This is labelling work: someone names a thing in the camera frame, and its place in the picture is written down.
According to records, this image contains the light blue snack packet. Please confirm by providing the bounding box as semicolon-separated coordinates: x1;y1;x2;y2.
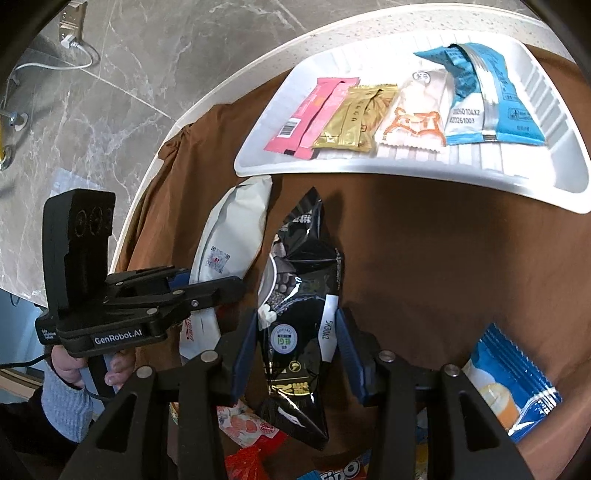
413;42;546;147

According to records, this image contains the person's left hand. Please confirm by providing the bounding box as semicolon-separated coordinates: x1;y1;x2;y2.
50;345;137;394

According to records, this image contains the black snack packet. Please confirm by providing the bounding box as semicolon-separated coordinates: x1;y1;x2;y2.
255;187;345;452

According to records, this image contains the large red snack packet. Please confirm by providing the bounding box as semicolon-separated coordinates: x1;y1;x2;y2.
224;434;288;480

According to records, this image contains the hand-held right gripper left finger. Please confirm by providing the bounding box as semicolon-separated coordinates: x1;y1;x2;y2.
60;308;259;480

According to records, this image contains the blue cookie packet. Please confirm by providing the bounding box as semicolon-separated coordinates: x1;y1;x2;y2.
295;323;563;480

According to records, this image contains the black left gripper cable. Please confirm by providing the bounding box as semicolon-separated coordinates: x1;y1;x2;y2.
0;353;54;370

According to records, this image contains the white charging cable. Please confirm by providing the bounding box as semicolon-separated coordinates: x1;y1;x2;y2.
0;41;100;93

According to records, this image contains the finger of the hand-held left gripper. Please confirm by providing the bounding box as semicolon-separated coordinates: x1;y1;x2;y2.
115;276;246;324
107;265;191;296

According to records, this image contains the person's left forearm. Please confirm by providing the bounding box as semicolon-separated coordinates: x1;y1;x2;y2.
41;364;100;444

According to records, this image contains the small red-white candy packet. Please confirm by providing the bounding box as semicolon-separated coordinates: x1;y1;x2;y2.
216;399;288;448

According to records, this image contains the pink snack packet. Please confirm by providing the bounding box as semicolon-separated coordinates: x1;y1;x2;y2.
264;78;361;160

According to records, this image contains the white triangular snack packet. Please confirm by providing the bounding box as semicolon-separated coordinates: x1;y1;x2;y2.
179;175;274;360

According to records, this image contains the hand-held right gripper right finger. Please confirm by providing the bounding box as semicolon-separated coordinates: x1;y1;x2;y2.
335;307;520;480

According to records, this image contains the gold snack packet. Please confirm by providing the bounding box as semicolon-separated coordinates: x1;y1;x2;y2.
311;84;400;152

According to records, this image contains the white plastic tray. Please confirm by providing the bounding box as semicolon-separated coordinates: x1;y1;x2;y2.
234;34;591;214

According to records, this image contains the white-orange long snack packet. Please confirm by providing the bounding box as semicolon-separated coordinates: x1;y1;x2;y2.
374;69;455;151

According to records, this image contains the brown cloth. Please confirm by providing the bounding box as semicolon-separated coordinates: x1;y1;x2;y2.
113;46;591;480

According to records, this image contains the metal pipe bracket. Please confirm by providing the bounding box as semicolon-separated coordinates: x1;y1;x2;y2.
0;107;29;129

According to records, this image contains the gold wall socket panel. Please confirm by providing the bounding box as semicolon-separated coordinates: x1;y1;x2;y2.
58;0;88;42

